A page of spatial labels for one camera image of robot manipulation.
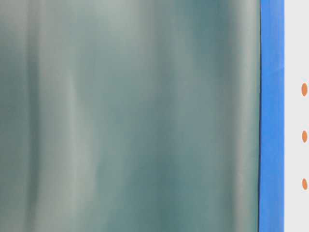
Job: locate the blue table cloth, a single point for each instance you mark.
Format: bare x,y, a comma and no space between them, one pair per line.
271,163

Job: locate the white board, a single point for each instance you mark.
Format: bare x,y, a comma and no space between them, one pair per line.
296,103

